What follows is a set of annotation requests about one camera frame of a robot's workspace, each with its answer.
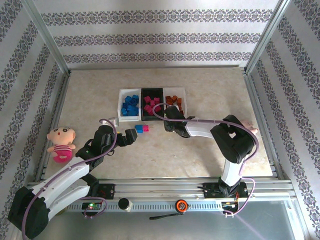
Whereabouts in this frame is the translucent white plastic bin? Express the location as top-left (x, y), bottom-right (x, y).
top-left (163, 86), bottom-right (188, 118)

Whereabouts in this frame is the circuit board with green light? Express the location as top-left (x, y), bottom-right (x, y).
top-left (81, 201), bottom-right (103, 211)

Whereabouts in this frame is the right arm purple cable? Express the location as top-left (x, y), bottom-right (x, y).
top-left (152, 103), bottom-right (260, 218)

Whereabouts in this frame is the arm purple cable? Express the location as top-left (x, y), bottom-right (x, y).
top-left (21, 118), bottom-right (118, 238)
top-left (152, 103), bottom-right (260, 218)

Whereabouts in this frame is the coloured wire bundle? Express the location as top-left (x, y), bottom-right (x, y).
top-left (221, 199), bottom-right (239, 210)

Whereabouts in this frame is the aluminium frame cross bar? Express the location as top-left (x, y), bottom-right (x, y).
top-left (68, 64), bottom-right (247, 72)

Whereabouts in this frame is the orange black tape measure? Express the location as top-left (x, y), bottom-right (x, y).
top-left (149, 199), bottom-right (190, 221)

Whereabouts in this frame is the slotted metal strip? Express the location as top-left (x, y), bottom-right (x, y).
top-left (66, 201), bottom-right (226, 213)

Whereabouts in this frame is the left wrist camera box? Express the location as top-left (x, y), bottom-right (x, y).
top-left (99, 116), bottom-right (120, 128)

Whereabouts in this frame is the aluminium side rail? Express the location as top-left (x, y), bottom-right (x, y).
top-left (34, 71), bottom-right (72, 182)
top-left (242, 71), bottom-right (292, 181)

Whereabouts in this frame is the grey metal panel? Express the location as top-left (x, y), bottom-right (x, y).
top-left (49, 199), bottom-right (305, 240)

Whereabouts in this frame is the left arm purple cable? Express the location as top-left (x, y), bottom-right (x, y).
top-left (21, 118), bottom-right (118, 238)

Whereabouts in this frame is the aluminium frame post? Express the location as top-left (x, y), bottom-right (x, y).
top-left (21, 0), bottom-right (72, 76)
top-left (244, 0), bottom-right (293, 75)

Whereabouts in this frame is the pink toy figure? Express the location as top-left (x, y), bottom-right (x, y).
top-left (241, 121), bottom-right (259, 133)

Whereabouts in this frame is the plush doll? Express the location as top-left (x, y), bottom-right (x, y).
top-left (46, 126), bottom-right (77, 164)

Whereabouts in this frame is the black push button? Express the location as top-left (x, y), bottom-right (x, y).
top-left (118, 197), bottom-right (133, 213)

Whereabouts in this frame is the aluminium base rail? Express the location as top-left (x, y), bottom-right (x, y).
top-left (23, 177), bottom-right (298, 202)

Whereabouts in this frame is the black plastic bin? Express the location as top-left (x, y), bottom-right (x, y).
top-left (140, 87), bottom-right (166, 122)

